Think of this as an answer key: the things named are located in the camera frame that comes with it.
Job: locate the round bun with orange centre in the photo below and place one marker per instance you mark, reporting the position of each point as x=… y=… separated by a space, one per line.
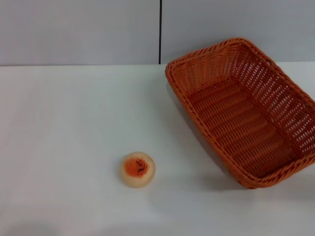
x=137 y=169

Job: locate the orange woven plastic basket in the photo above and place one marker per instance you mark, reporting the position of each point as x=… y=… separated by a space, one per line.
x=233 y=118

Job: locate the black vertical wall strip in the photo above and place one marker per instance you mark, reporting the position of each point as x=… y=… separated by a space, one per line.
x=160 y=32

